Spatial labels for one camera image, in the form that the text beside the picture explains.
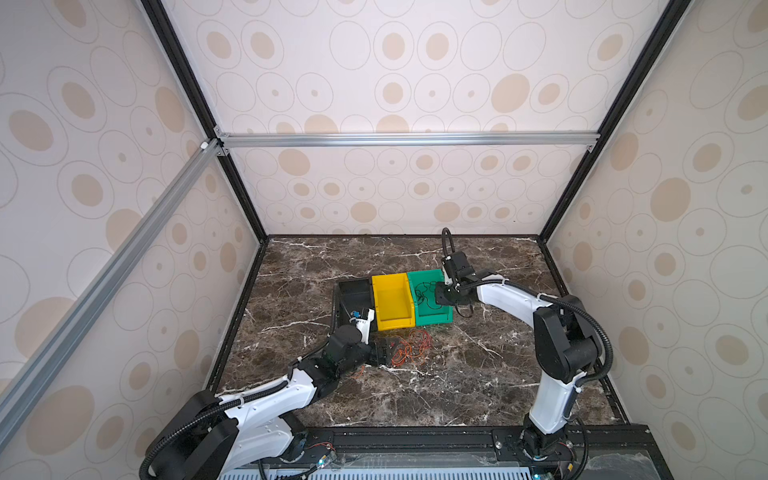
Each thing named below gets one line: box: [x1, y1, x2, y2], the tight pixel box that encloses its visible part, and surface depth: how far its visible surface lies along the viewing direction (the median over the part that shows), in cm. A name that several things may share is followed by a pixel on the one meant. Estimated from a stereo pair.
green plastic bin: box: [407, 269, 454, 326], surface depth 96 cm
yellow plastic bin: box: [371, 272, 415, 332], surface depth 99 cm
